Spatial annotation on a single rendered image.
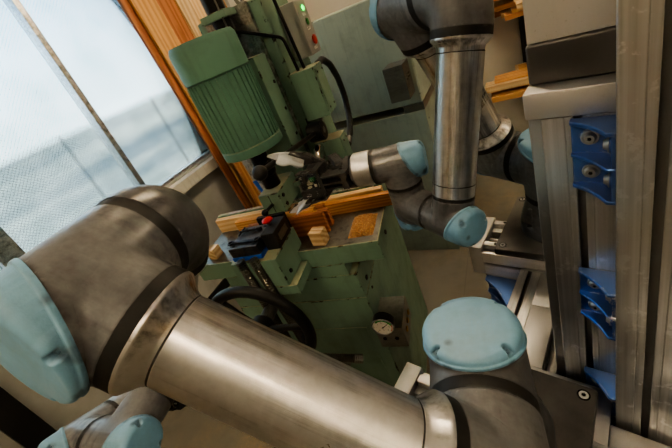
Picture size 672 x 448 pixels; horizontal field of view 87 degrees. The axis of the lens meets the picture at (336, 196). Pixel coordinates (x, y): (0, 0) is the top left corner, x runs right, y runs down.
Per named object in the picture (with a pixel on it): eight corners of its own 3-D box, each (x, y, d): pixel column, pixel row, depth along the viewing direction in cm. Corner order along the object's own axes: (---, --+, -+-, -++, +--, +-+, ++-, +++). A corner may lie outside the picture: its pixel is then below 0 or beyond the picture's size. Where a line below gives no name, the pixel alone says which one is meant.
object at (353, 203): (240, 232, 119) (234, 223, 117) (242, 229, 120) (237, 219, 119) (416, 200, 97) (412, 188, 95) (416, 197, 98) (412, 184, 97)
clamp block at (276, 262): (244, 290, 95) (228, 265, 91) (264, 257, 106) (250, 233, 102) (291, 285, 89) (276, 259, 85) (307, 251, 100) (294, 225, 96)
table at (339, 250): (186, 304, 104) (175, 289, 102) (233, 240, 129) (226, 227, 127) (381, 286, 82) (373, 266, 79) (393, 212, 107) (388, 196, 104)
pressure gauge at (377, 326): (376, 340, 98) (368, 320, 94) (378, 329, 101) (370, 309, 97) (399, 339, 95) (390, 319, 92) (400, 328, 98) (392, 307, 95)
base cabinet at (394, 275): (317, 427, 146) (237, 309, 115) (346, 315, 194) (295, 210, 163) (426, 434, 129) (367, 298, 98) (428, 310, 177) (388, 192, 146)
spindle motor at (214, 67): (215, 170, 97) (151, 57, 84) (243, 144, 112) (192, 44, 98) (269, 155, 91) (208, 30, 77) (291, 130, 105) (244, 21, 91)
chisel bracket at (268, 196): (269, 220, 107) (257, 197, 104) (285, 196, 119) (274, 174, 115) (290, 216, 105) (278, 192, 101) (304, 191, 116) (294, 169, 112)
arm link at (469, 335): (525, 347, 50) (513, 277, 44) (550, 452, 39) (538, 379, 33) (439, 348, 55) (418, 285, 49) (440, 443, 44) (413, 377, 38)
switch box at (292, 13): (296, 61, 112) (275, 8, 105) (305, 55, 120) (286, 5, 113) (313, 55, 110) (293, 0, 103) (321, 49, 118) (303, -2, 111)
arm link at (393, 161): (430, 185, 69) (420, 146, 66) (376, 194, 73) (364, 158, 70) (430, 167, 76) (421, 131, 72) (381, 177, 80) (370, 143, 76)
